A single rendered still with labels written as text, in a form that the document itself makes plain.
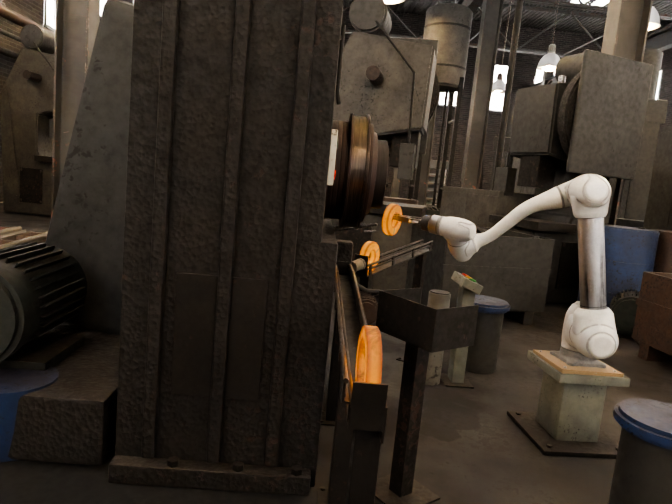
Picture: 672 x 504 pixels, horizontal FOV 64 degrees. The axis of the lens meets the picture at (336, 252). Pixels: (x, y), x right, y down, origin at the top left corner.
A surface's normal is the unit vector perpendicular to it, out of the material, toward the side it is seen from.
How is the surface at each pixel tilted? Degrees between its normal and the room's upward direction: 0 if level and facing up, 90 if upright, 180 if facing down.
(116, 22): 90
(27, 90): 90
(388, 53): 90
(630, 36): 90
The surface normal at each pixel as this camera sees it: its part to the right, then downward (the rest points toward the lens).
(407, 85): -0.21, 0.11
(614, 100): 0.37, 0.16
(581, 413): 0.09, 0.15
